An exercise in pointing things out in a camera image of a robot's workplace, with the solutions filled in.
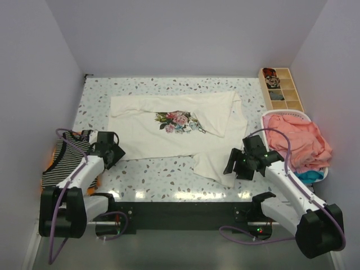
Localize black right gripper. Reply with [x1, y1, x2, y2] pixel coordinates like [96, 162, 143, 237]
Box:
[223, 148, 254, 181]

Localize white floral print t-shirt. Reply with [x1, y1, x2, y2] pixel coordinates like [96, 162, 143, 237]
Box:
[107, 91, 248, 187]

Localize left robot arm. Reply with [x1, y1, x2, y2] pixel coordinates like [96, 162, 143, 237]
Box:
[38, 129, 125, 239]

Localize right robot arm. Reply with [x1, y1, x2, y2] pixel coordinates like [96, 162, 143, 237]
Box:
[223, 135, 346, 259]

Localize black white striped folded shirt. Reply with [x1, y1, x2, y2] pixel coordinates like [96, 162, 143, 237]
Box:
[41, 130, 92, 189]

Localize white plastic laundry basket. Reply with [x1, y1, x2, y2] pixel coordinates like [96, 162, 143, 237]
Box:
[261, 109, 330, 185]

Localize grey rolled socks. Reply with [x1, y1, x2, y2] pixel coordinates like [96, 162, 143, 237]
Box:
[269, 91, 285, 101]

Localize salmon orange garment in basket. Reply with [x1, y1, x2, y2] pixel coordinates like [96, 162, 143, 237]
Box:
[265, 114, 334, 174]

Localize wooden compartment organizer box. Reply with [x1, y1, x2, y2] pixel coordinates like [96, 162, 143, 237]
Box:
[258, 67, 304, 112]

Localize teal garment in basket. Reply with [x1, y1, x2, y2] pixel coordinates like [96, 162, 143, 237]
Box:
[295, 170, 325, 183]

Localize pink black rolled socks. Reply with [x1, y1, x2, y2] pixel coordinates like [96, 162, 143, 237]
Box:
[265, 76, 281, 89]

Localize red black rolled socks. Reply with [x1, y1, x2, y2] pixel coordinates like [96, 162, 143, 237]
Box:
[262, 67, 277, 78]

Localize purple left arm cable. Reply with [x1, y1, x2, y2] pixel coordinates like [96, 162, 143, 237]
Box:
[48, 128, 130, 265]

